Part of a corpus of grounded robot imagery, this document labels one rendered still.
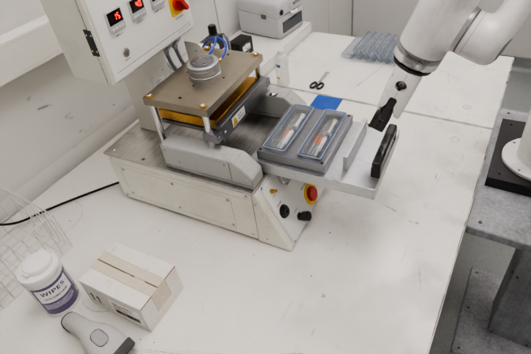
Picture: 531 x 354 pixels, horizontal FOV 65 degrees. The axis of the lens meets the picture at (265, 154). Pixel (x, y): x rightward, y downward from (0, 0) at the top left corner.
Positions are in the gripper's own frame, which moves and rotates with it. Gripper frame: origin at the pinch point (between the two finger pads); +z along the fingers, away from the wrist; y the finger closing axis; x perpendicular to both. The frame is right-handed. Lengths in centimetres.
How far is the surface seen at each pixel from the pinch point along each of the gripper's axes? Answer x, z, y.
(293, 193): 9.8, 28.0, -5.7
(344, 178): 0.9, 10.5, -9.5
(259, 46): 57, 50, 76
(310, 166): 8.5, 11.7, -9.9
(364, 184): -3.3, 8.9, -9.9
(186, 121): 39.8, 17.4, -10.2
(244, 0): 73, 39, 87
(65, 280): 45, 41, -48
